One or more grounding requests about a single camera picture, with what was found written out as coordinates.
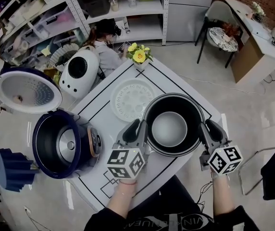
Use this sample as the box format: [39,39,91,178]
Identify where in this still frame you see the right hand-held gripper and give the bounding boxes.
[198,118,244,178]

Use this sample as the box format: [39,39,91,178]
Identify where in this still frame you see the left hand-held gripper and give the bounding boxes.
[106,119,150,180]

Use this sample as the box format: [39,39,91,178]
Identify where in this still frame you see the white perforated steamer tray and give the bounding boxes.
[110,78,161,123]

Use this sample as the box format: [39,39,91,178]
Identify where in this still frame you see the dark metal pot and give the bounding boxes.
[142,92,204,157]

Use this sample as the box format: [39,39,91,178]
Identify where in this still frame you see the person's right forearm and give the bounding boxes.
[210,174,237,217]

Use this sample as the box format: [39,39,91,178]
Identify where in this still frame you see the person's left forearm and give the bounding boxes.
[106,180,138,217]

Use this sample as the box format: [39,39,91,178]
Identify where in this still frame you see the yellow flowers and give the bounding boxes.
[127,42,155,70]

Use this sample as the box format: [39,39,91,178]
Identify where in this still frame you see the person's black printed shirt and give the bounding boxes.
[83,174,261,231]

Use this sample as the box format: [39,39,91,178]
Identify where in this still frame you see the black folding chair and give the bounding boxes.
[237,143,275,202]

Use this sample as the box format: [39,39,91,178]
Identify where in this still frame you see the white capsule pet carrier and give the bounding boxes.
[59,51,100,100]

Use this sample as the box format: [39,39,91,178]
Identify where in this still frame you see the smartphone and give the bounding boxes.
[117,41,132,53]

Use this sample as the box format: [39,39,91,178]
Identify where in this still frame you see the round patterned seat cushion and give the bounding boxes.
[209,27,239,52]

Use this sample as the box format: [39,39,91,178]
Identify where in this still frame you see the rust dried flower bunch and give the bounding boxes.
[221,23,240,42]

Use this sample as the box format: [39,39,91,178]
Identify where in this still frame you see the white fluted round basket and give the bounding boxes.
[50,43,79,68]

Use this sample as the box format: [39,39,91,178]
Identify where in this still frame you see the white side desk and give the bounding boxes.
[220,0,275,65]

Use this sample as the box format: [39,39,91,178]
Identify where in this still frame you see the navy rice cooker white lid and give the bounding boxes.
[0,66,104,180]

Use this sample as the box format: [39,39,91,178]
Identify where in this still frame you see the grey white refrigerator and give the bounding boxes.
[162,0,216,43]

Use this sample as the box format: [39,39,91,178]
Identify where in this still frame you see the round table blue cloth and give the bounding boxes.
[0,148,40,193]

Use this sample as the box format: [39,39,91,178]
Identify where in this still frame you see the plastic cup beige drink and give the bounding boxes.
[108,0,119,12]

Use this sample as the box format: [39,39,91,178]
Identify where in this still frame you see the dark storage bin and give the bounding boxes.
[83,0,112,18]

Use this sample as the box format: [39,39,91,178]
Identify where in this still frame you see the white flower bunch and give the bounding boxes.
[251,1,266,17]

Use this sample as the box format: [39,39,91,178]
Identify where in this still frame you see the clear storage bin pink contents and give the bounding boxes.
[43,7,77,31]

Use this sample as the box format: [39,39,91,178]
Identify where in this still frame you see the clear storage bin black latches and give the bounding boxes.
[23,23,50,43]

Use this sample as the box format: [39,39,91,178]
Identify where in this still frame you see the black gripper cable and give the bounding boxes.
[199,180,214,212]

